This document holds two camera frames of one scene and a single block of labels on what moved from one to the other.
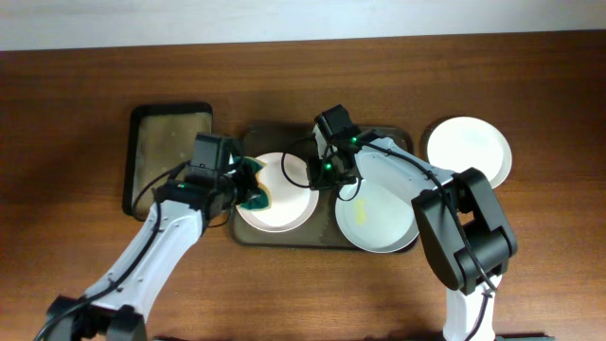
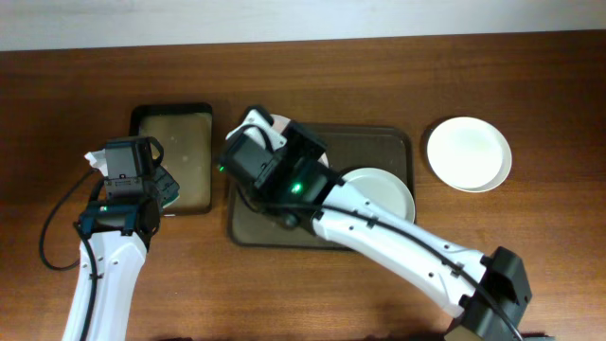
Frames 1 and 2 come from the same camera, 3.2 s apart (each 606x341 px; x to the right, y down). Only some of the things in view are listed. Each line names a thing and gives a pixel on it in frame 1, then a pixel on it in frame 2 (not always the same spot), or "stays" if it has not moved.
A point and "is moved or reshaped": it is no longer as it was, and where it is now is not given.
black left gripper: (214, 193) → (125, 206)
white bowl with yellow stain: (294, 205) is moved or reshaped
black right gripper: (317, 179) → (296, 133)
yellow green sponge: (262, 201) is moved or reshaped
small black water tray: (159, 138) stays
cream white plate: (458, 143) stays
